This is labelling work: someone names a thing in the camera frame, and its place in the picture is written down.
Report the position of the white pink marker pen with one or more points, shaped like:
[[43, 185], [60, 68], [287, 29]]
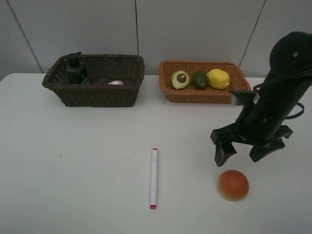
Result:
[[153, 181]]

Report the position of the orange wicker basket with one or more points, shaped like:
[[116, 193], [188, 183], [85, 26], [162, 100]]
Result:
[[190, 94]]

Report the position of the dark brown wicker basket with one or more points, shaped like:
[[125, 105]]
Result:
[[127, 68]]

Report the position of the pink squeeze bottle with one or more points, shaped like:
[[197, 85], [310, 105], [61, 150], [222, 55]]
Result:
[[116, 82]]

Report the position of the black whiteboard eraser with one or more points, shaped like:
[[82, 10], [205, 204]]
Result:
[[102, 81]]

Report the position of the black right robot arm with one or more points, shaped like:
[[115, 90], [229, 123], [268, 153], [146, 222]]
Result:
[[289, 78]]

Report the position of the halved avocado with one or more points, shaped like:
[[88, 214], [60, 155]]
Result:
[[180, 79]]

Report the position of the dark green pump bottle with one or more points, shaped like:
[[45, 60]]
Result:
[[76, 70]]

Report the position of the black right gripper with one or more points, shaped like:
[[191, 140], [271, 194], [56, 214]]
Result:
[[252, 129]]

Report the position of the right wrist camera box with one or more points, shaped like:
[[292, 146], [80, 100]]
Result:
[[242, 97]]

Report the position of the green lime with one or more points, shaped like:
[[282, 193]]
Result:
[[200, 80]]

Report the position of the yellow lemon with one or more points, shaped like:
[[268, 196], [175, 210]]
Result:
[[218, 79]]

